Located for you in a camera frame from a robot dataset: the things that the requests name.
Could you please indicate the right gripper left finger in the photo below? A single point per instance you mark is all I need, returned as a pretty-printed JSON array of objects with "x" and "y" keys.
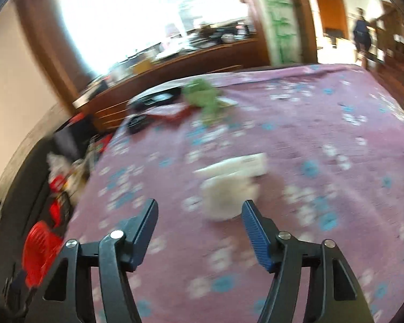
[{"x": 65, "y": 294}]

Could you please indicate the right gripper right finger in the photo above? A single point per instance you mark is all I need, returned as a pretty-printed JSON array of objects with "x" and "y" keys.
[{"x": 334, "y": 294}]

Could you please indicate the white tissue ball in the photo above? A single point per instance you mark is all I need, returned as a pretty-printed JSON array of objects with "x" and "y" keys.
[{"x": 223, "y": 195}]

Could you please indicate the white box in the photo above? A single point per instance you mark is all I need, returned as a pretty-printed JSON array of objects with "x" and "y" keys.
[{"x": 249, "y": 166}]

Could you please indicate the red plastic basket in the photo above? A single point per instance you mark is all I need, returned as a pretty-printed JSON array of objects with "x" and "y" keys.
[{"x": 39, "y": 252}]

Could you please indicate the black sofa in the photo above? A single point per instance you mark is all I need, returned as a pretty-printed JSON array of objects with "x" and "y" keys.
[{"x": 30, "y": 198}]

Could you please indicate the clear plastic bag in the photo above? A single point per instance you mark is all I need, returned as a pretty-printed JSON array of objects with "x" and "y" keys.
[{"x": 60, "y": 166}]

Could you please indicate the pink floral tablecloth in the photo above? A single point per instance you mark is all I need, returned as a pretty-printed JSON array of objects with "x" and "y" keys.
[{"x": 319, "y": 149}]

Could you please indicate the black shopping bag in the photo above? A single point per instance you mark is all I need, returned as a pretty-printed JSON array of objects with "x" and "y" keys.
[{"x": 73, "y": 137}]

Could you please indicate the wooden counter ledge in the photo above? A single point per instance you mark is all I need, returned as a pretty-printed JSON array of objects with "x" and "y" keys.
[{"x": 108, "y": 108}]

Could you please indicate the black case on table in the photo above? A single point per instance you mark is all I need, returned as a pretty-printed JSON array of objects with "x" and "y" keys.
[{"x": 162, "y": 98}]

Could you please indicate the green crumpled cloth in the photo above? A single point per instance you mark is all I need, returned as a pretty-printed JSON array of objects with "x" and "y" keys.
[{"x": 202, "y": 94}]

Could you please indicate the wooden stair railing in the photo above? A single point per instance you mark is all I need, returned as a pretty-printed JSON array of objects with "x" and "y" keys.
[{"x": 389, "y": 28}]

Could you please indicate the person in blue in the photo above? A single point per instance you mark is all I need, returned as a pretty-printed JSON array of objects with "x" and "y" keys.
[{"x": 361, "y": 34}]

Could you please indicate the wooden door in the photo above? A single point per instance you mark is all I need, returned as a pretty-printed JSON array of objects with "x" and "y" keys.
[{"x": 333, "y": 18}]

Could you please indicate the red handled tool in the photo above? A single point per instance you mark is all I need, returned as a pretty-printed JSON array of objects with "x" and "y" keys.
[{"x": 172, "y": 114}]

